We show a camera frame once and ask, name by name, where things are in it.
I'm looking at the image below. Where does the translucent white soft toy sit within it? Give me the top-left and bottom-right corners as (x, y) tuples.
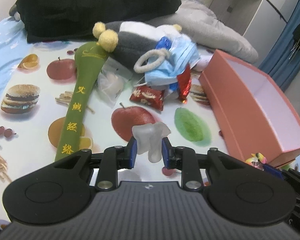
(132, 122), (171, 163)

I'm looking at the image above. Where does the white fluffy ring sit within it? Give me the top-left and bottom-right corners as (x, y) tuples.
(133, 48), (171, 74)

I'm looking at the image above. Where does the colourful small toy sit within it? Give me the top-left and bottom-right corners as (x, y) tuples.
(245, 153), (267, 170)

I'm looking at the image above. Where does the red snack packet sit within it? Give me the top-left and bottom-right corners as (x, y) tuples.
(129, 85), (164, 111)

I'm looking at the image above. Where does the red foil wrapper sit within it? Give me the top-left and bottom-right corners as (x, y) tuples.
(177, 64), (191, 103)

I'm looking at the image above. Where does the clear plastic bag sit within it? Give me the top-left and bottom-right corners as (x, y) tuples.
(97, 57), (133, 108)

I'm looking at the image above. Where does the orange cardboard box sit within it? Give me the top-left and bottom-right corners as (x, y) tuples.
(199, 50), (300, 167)

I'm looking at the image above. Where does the fruit print play mat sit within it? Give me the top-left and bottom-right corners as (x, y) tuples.
(0, 42), (229, 227)

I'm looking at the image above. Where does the blue surgical face mask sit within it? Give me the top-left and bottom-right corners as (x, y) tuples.
(145, 34), (200, 86)

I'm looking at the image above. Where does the grey white penguin plush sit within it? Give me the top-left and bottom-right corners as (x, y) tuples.
(93, 21), (182, 69)

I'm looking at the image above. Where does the blue curtain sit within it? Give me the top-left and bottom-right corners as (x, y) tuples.
(258, 0), (300, 91)

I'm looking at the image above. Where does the grey duvet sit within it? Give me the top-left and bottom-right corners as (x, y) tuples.
(144, 0), (260, 65)

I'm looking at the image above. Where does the black jacket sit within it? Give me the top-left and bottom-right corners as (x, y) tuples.
(15, 0), (181, 43)

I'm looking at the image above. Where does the light blue bed sheet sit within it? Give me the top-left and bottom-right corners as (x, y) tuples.
(0, 17), (32, 95)

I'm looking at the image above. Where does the white wardrobe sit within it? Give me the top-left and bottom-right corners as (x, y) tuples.
(210, 0), (300, 46)

